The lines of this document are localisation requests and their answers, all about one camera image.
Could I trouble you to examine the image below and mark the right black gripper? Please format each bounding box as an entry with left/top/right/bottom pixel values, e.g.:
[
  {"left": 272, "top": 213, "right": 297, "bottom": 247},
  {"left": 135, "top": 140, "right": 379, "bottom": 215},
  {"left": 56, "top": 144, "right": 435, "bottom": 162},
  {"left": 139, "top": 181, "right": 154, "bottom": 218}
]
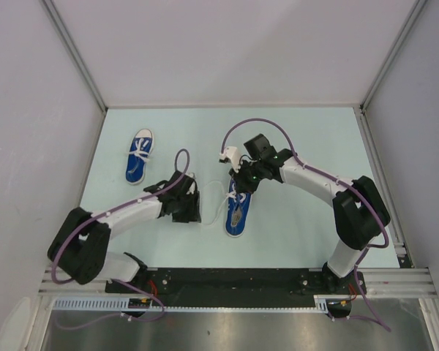
[{"left": 229, "top": 158, "right": 265, "bottom": 195}]

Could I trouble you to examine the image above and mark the white shoelace of sneaker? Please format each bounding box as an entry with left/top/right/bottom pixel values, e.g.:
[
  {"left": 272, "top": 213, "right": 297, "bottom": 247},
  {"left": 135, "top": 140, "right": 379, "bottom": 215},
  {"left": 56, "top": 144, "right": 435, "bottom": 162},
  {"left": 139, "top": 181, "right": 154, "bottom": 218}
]
[{"left": 200, "top": 180, "right": 228, "bottom": 227}]

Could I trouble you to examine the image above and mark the blue sneaker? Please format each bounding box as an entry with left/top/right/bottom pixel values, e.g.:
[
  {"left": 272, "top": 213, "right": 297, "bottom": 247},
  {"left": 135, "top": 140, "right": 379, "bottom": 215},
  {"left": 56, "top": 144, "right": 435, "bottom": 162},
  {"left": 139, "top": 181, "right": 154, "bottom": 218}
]
[
  {"left": 225, "top": 178, "right": 252, "bottom": 238},
  {"left": 125, "top": 129, "right": 154, "bottom": 185}
]

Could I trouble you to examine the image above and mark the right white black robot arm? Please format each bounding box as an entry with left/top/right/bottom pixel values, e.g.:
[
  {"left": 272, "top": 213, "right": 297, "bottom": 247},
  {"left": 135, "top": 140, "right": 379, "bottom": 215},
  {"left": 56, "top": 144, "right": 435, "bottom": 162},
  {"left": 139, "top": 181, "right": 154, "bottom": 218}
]
[{"left": 219, "top": 134, "right": 391, "bottom": 293}]

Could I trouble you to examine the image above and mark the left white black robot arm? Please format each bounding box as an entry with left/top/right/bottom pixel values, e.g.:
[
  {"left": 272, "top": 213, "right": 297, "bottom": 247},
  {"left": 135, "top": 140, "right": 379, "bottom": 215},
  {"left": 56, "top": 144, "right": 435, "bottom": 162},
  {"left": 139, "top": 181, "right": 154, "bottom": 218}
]
[{"left": 47, "top": 170, "right": 200, "bottom": 293}]

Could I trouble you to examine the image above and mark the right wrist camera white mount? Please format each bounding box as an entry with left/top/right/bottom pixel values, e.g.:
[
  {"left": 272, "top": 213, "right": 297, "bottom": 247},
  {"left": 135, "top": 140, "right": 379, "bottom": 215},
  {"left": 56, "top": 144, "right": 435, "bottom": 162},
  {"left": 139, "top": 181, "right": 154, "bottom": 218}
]
[{"left": 219, "top": 146, "right": 241, "bottom": 173}]

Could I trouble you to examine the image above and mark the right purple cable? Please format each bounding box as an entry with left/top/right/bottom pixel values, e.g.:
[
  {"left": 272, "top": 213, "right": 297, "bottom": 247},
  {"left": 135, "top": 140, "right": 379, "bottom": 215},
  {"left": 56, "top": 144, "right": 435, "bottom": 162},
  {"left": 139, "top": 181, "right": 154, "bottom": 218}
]
[{"left": 221, "top": 117, "right": 392, "bottom": 333}]

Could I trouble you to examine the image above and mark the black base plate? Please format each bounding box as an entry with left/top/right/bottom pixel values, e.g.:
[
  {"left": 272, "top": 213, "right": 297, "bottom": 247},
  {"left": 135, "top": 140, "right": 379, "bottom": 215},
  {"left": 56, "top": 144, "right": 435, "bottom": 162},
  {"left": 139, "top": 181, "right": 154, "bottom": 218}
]
[{"left": 105, "top": 268, "right": 367, "bottom": 307}]

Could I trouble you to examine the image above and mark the white slotted cable duct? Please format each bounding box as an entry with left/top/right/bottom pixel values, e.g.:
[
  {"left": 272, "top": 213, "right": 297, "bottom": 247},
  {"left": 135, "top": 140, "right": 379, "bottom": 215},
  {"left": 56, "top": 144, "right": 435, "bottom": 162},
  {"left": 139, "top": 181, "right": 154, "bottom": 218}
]
[{"left": 53, "top": 295, "right": 349, "bottom": 314}]

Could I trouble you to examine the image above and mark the aluminium corner post right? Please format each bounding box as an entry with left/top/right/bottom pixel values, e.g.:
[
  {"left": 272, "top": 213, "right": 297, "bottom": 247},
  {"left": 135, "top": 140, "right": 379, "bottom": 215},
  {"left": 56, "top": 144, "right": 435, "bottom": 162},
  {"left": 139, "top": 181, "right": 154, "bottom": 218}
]
[{"left": 359, "top": 0, "right": 429, "bottom": 112}]

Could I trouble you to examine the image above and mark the aluminium corner post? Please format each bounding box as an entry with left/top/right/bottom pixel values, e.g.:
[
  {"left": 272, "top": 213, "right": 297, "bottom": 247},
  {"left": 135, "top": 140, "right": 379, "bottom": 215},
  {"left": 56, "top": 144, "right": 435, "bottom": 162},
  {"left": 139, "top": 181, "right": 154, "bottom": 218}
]
[
  {"left": 359, "top": 0, "right": 429, "bottom": 112},
  {"left": 39, "top": 0, "right": 108, "bottom": 116}
]

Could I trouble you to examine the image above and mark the aluminium corner post left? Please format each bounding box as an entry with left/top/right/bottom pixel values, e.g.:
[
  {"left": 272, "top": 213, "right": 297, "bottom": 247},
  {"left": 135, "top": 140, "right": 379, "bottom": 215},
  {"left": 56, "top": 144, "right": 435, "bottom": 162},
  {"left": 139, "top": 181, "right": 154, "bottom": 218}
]
[{"left": 39, "top": 0, "right": 108, "bottom": 116}]

